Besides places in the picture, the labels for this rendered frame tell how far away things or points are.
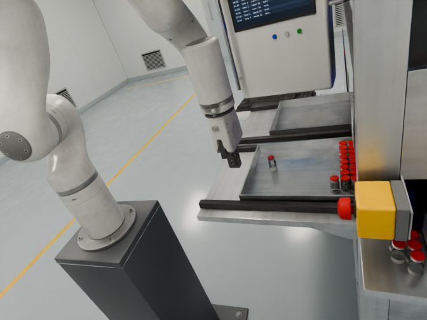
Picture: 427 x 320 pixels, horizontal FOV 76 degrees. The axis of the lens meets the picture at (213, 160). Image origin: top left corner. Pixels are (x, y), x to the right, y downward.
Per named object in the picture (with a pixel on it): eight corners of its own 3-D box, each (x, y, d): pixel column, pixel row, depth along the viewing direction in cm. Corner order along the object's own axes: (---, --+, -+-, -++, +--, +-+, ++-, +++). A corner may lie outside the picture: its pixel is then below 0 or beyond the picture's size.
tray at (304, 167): (373, 145, 80) (373, 134, 78) (387, 208, 60) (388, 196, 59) (260, 152, 94) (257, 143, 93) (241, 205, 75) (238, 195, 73)
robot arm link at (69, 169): (47, 200, 73) (-15, 121, 61) (76, 163, 89) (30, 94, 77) (88, 190, 72) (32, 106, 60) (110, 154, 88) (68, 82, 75)
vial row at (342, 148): (347, 153, 80) (347, 140, 77) (351, 195, 66) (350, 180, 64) (338, 153, 81) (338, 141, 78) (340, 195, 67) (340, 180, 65)
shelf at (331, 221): (370, 96, 109) (370, 92, 108) (401, 233, 57) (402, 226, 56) (253, 111, 130) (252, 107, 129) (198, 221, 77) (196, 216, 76)
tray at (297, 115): (371, 97, 104) (371, 88, 102) (379, 131, 85) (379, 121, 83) (281, 108, 119) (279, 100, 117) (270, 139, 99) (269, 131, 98)
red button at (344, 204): (360, 209, 50) (359, 192, 48) (361, 225, 47) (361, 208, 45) (337, 208, 52) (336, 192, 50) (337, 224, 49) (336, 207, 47)
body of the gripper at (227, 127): (225, 113, 61) (237, 154, 67) (237, 95, 69) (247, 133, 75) (196, 117, 64) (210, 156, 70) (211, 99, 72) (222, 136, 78)
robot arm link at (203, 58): (199, 95, 70) (197, 108, 63) (182, 42, 64) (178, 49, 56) (230, 86, 69) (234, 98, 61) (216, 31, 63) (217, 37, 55)
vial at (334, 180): (340, 189, 69) (338, 174, 67) (340, 195, 67) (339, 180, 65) (330, 189, 70) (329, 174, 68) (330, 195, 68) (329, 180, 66)
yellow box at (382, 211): (399, 210, 50) (402, 179, 46) (407, 242, 44) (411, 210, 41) (352, 209, 53) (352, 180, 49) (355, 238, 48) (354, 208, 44)
